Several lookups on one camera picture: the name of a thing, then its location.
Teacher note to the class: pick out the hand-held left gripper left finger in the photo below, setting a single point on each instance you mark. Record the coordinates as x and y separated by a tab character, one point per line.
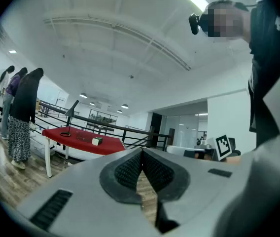
85	206

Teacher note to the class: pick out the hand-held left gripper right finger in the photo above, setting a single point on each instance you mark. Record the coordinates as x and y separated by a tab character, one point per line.
199	194

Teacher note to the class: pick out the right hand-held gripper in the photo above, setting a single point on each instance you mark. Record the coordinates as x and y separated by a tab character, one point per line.
221	147

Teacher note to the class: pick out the small green-white box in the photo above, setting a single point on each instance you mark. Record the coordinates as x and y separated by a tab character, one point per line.
97	141

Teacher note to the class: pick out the person's right forearm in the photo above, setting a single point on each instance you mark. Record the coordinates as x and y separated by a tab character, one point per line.
233	160

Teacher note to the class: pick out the black office chair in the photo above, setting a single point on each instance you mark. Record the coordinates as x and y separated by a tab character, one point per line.
233	144

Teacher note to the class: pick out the white counter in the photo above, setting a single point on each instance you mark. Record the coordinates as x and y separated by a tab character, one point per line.
179	149

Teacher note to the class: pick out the red table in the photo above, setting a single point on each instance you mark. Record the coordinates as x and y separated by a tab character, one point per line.
80	142

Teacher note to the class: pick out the white storage bin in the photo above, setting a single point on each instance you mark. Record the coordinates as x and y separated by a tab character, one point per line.
40	147

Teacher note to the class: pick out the black desk lamp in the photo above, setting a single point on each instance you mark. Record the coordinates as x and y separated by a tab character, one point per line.
69	122

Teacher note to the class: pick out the black metal railing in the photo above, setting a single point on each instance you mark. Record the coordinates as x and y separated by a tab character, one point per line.
130	132

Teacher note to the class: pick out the person's black shirt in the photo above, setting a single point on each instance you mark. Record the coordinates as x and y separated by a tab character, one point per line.
265	58

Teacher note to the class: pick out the person's head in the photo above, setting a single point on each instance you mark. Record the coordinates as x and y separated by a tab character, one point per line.
226	21

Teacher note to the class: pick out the black head-mounted camera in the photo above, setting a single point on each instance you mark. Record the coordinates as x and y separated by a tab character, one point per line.
194	23

